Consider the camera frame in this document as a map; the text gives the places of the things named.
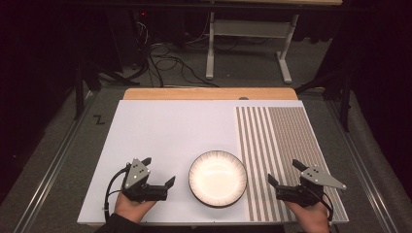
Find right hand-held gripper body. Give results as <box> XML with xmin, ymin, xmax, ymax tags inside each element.
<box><xmin>275</xmin><ymin>166</ymin><xmax>348</xmax><ymax>208</ymax></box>

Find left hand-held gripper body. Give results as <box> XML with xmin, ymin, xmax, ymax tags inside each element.
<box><xmin>120</xmin><ymin>157</ymin><xmax>169</xmax><ymax>203</ymax></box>

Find white plate with dark rim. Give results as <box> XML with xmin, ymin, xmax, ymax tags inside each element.
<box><xmin>191</xmin><ymin>193</ymin><xmax>246</xmax><ymax>209</ymax></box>

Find person's left hand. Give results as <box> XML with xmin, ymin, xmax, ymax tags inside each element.
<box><xmin>114</xmin><ymin>192</ymin><xmax>158</xmax><ymax>224</ymax></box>

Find person's right hand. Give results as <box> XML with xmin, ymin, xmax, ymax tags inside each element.
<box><xmin>285</xmin><ymin>200</ymin><xmax>331</xmax><ymax>233</ymax></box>

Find white mat with striped section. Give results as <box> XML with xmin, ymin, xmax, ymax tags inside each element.
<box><xmin>77</xmin><ymin>99</ymin><xmax>350</xmax><ymax>225</ymax></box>

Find person's dark left sleeve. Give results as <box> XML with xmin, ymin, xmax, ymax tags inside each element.
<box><xmin>94</xmin><ymin>213</ymin><xmax>144</xmax><ymax>233</ymax></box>

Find black metal stand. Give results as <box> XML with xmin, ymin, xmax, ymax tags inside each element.
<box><xmin>73</xmin><ymin>60</ymin><xmax>141</xmax><ymax>121</ymax></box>
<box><xmin>293</xmin><ymin>69</ymin><xmax>355</xmax><ymax>133</ymax></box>

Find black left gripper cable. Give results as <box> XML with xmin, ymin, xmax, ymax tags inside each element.
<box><xmin>102</xmin><ymin>164</ymin><xmax>131</xmax><ymax>221</ymax></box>

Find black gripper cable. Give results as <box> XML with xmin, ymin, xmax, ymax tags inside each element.
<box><xmin>102</xmin><ymin>164</ymin><xmax>131</xmax><ymax>221</ymax></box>
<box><xmin>319</xmin><ymin>193</ymin><xmax>334</xmax><ymax>222</ymax></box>

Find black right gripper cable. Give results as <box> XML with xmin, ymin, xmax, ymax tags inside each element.
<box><xmin>319</xmin><ymin>193</ymin><xmax>334</xmax><ymax>222</ymax></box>

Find aluminium floor rail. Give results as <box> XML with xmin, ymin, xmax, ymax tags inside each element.
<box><xmin>324</xmin><ymin>96</ymin><xmax>400</xmax><ymax>233</ymax></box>
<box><xmin>13</xmin><ymin>90</ymin><xmax>100</xmax><ymax>233</ymax></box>

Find black floor cable bundle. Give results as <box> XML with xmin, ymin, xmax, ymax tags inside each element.
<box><xmin>130</xmin><ymin>18</ymin><xmax>222</xmax><ymax>89</ymax></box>

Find white metal desk frame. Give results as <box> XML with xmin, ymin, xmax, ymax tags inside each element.
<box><xmin>205</xmin><ymin>11</ymin><xmax>300</xmax><ymax>85</ymax></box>

